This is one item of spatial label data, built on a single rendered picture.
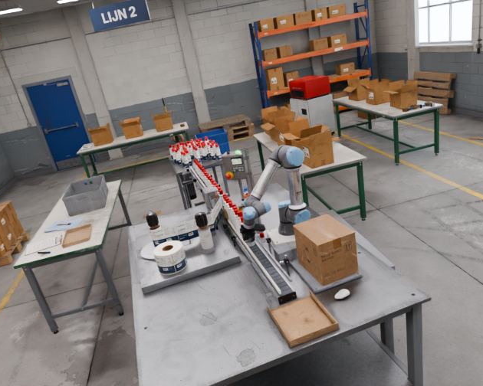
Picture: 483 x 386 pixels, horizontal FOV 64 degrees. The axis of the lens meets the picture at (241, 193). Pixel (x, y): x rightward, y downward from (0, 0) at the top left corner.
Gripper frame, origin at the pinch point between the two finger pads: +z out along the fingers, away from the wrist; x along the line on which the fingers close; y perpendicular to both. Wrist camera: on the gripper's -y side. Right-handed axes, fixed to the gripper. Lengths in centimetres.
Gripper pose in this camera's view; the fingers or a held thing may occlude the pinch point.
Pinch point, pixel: (251, 240)
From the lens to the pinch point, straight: 269.2
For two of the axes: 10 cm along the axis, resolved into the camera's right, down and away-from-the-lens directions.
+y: -9.4, 2.7, -2.2
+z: 0.1, 6.4, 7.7
